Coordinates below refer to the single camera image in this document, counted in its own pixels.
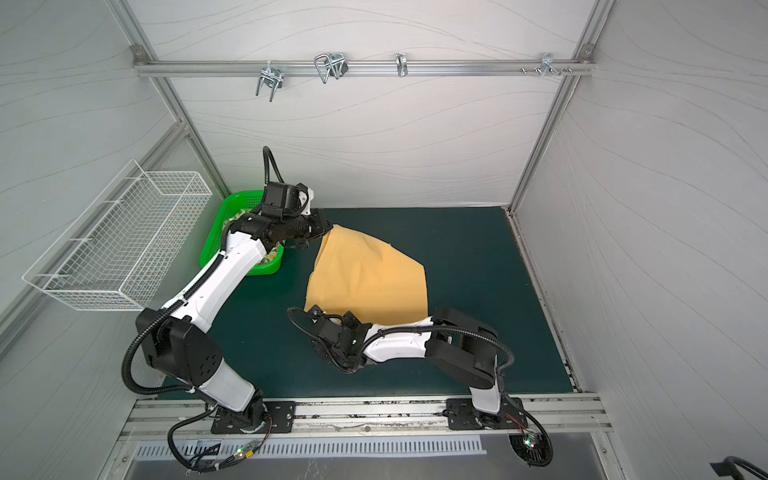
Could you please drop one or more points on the aluminium crossbar rail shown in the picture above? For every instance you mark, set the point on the aluminium crossbar rail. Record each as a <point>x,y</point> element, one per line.
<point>357,68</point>

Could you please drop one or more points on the yellow skirt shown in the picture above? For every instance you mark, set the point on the yellow skirt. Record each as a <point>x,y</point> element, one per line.
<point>357,273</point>

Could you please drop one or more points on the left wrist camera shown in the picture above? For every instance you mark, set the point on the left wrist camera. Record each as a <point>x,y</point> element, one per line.
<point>306,195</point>

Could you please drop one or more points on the white slotted cable duct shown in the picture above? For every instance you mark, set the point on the white slotted cable duct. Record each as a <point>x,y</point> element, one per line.
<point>327,447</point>

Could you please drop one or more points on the metal u-bolt clamp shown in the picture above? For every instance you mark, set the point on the metal u-bolt clamp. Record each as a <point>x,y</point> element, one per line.
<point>270,80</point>

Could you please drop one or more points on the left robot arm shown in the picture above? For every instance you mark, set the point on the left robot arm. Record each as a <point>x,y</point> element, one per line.
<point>174,339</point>

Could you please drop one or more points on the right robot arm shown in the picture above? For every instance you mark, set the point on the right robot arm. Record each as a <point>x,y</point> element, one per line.
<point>465,349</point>

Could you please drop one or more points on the floral patterned skirt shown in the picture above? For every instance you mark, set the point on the floral patterned skirt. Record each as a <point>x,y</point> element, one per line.
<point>271,255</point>

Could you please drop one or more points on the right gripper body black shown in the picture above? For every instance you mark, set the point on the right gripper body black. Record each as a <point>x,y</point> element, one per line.
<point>327,321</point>

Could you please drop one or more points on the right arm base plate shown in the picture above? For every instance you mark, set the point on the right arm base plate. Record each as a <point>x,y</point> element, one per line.
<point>461,415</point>

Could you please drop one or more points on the small metal ring hook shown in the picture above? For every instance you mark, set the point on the small metal ring hook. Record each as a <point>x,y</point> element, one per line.
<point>401,65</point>

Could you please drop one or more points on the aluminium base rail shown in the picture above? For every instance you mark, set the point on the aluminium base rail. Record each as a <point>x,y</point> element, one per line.
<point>375,416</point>

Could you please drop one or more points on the metal double hook clamp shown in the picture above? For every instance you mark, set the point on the metal double hook clamp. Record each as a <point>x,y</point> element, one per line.
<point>331,65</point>

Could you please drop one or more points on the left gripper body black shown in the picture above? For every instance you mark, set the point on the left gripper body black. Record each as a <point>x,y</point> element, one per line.
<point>298,228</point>

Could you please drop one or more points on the white wire basket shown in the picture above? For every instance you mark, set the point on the white wire basket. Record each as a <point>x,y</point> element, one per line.
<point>116,253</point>

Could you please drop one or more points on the dark green table mat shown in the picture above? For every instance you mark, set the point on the dark green table mat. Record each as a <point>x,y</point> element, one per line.
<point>472,264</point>

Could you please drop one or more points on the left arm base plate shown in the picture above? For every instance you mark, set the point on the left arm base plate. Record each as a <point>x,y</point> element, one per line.
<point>259,417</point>

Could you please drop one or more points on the metal bracket with bolts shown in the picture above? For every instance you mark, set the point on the metal bracket with bolts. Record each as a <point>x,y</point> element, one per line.
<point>548,66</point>

